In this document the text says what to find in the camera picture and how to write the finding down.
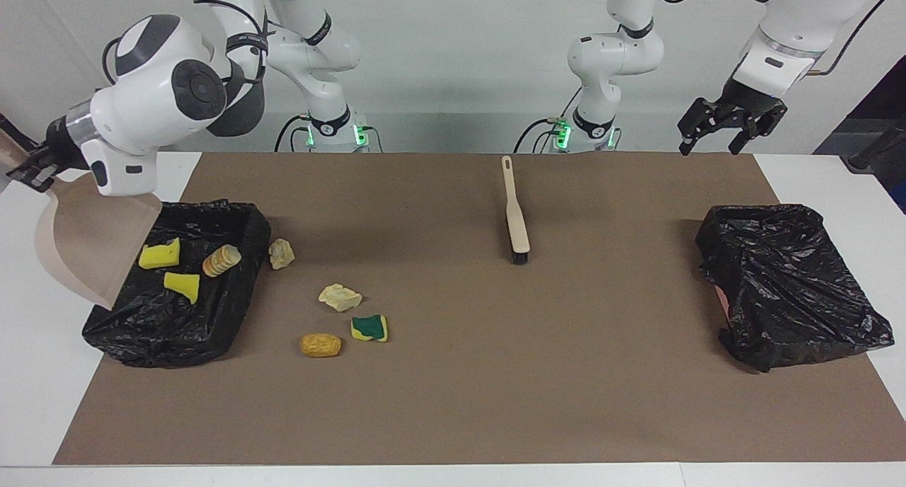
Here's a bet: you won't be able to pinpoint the wedge yellow sponge piece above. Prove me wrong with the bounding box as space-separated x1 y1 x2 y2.
164 273 201 305

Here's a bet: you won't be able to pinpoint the beige hand brush black bristles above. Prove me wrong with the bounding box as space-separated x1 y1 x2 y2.
501 156 531 265

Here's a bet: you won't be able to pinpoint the orange-brown foam lump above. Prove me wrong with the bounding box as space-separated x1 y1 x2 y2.
300 333 343 358

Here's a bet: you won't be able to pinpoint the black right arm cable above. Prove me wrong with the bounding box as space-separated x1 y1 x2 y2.
103 0 273 84

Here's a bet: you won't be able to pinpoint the beige plastic dustpan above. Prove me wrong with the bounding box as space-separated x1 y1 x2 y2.
0 130 162 311

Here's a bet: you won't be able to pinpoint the black stand post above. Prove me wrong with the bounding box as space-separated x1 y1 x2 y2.
841 118 906 173
0 113 43 164

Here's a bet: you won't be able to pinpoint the dark blue furniture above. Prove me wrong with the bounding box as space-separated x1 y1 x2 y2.
814 55 906 215

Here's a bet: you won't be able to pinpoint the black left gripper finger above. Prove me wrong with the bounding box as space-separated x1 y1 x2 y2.
678 99 724 155
729 108 788 155

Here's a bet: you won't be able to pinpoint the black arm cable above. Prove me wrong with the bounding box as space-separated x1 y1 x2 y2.
810 0 889 74
103 0 273 84

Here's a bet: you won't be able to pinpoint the green and yellow sponge piece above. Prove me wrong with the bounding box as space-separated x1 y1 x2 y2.
351 314 389 343

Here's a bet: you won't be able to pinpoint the black base cable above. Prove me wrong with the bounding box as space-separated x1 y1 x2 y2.
274 115 312 153
513 115 567 154

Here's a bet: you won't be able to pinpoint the black bag lined pink bin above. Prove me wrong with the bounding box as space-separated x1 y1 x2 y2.
695 204 895 373

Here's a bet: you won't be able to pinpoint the brown table mat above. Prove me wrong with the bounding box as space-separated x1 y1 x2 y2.
53 152 906 465

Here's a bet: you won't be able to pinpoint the notched yellow sponge piece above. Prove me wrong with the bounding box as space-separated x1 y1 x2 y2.
139 238 181 270

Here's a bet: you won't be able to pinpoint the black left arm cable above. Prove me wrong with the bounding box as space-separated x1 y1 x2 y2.
810 0 889 74

